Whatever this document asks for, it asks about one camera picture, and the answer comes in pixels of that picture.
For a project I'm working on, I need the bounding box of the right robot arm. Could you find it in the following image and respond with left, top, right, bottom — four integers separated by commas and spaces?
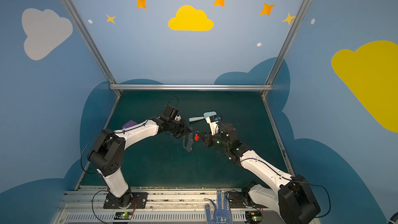
194, 123, 321, 224

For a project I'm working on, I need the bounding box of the light blue toy shovel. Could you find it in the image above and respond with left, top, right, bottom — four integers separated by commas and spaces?
188, 111, 217, 122

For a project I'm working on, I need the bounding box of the blue dotted glove left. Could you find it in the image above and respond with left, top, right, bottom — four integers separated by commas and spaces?
204, 189, 233, 224

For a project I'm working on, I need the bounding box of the right circuit board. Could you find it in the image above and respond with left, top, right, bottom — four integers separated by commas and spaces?
245, 211, 263, 224

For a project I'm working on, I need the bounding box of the circuit board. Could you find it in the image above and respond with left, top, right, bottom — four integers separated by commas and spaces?
114, 212, 133, 221
245, 211, 263, 224

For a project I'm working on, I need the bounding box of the left circuit board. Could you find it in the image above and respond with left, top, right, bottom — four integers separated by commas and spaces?
114, 212, 133, 221

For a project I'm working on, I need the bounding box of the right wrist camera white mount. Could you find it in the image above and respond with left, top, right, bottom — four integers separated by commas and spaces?
206, 115, 219, 135

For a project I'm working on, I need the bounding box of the purple toy shovel pink handle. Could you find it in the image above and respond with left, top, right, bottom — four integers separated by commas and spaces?
122, 120, 137, 130

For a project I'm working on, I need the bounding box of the aluminium frame rear bar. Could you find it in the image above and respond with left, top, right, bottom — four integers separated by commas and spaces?
109, 84, 273, 91

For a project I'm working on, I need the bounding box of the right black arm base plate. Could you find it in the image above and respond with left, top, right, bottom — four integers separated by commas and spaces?
226, 190, 257, 208

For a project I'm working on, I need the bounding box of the aluminium frame right post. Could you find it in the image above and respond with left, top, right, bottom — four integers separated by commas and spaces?
261, 0, 313, 100

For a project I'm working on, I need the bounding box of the aluminium frame post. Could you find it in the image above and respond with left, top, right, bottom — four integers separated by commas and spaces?
261, 0, 313, 100
61, 0, 117, 86

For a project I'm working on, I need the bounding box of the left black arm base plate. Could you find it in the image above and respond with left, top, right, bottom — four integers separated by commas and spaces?
103, 191, 148, 209

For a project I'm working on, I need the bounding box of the aluminium frame left post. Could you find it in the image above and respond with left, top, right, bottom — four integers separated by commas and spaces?
61, 0, 117, 86

